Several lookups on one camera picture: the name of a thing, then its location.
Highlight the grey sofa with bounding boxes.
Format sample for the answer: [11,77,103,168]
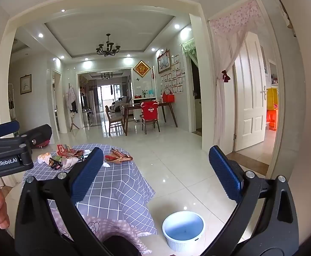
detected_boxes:
[112,96,132,110]

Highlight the green curtain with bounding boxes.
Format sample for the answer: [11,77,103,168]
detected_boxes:
[181,39,197,67]

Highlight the wooden chair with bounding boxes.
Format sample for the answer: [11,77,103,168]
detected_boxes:
[140,101,161,134]
[105,105,126,137]

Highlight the pink floral curtain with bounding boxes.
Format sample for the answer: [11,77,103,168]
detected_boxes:
[209,0,260,152]

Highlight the white ribbed bin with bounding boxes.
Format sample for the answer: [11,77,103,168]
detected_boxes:
[161,211,206,254]

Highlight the red gold diamond decoration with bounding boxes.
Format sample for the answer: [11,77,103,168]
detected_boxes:
[133,60,151,79]

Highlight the white panelled door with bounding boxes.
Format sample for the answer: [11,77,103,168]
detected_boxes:
[233,31,268,152]

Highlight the wooden coat stand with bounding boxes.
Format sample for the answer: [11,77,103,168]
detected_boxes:
[69,84,80,132]

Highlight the crumpled white orange wrapper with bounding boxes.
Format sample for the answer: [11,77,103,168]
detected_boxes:
[37,153,52,164]

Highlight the pink patterned slipper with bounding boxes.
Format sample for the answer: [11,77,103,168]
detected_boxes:
[50,208,152,256]

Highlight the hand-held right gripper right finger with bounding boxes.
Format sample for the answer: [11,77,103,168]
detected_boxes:
[208,145,299,256]

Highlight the white shoe rack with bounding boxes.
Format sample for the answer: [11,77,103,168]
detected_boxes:
[7,84,16,120]

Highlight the wall of paper certificates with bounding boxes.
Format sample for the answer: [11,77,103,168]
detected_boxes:
[160,54,185,94]

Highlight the small framed picture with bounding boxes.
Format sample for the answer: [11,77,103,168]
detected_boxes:
[20,74,32,95]

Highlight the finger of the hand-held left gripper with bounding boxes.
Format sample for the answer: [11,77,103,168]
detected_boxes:
[0,121,20,140]
[12,124,52,150]

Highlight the red snack wrapper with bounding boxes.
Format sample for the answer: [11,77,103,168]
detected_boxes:
[56,144,72,157]

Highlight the grey checked tablecloth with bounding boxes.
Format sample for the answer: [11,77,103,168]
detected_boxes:
[21,144,158,236]

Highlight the beige brown wrapper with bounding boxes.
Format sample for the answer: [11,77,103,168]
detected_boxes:
[62,149,85,170]

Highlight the dark wooden dining table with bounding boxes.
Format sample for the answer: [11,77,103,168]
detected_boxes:
[121,102,178,136]

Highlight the red chair cover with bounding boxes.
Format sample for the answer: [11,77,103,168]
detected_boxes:
[141,101,159,119]

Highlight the red brown wrapper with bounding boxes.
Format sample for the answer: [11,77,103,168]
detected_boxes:
[110,148,133,164]

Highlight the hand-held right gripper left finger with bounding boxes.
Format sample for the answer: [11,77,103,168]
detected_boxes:
[15,147,113,256]

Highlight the red bag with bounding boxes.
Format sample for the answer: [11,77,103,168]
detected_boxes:
[162,87,175,103]

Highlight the framed painting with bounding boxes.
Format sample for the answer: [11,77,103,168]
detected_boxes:
[157,48,171,74]

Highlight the white hanging garment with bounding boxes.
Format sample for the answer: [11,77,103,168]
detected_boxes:
[65,85,77,112]

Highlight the yellow box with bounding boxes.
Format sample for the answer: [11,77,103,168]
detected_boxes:
[267,87,279,110]

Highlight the red plastic stool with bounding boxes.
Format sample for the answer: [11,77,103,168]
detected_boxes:
[266,109,278,131]

